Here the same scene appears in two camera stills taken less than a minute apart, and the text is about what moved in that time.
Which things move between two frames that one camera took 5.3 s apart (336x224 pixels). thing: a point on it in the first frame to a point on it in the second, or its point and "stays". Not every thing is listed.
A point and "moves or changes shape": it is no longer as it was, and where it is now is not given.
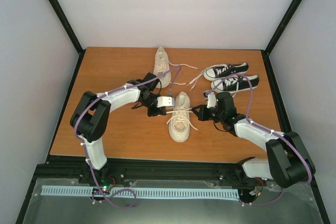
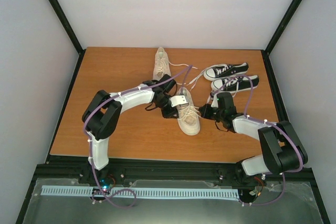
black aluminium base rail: (75, 167) stays
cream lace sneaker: (179, 121) moves or changes shape
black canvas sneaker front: (235, 84) stays
